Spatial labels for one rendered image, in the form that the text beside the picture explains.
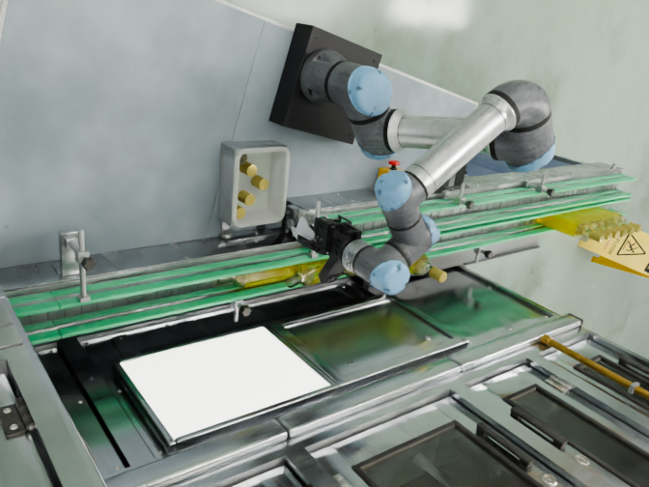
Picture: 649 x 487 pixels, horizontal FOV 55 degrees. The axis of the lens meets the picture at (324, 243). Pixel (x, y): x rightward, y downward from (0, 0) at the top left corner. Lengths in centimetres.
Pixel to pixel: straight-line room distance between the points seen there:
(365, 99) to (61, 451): 112
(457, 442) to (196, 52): 114
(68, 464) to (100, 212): 98
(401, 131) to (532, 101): 37
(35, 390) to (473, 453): 96
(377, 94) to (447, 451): 88
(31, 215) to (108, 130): 27
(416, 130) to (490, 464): 82
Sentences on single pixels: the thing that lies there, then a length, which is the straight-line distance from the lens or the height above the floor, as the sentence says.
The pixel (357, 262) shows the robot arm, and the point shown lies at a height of 133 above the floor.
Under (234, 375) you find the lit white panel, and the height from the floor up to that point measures 116.
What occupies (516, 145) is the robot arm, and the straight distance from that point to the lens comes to 151.
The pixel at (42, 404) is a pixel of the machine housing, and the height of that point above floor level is 155.
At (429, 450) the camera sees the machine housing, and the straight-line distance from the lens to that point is 146.
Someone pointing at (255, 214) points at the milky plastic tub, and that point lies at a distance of 181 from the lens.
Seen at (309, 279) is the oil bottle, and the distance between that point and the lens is 174.
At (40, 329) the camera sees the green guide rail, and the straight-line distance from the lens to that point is 156.
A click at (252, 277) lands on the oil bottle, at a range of 171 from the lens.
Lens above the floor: 225
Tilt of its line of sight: 46 degrees down
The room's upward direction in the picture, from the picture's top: 121 degrees clockwise
